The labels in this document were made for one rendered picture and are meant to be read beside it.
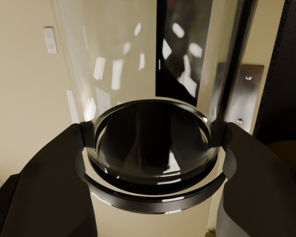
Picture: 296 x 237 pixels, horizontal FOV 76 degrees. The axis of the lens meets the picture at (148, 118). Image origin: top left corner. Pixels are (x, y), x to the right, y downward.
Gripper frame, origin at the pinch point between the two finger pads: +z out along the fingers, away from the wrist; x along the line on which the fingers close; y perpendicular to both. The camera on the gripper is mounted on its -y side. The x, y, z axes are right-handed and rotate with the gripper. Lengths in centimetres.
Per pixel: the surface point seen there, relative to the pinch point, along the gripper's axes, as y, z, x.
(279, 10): -6.3, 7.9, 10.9
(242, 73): -0.9, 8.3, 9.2
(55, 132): 60, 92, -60
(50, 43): 6, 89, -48
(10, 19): -5, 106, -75
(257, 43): -3.6, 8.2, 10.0
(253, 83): 0.0, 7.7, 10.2
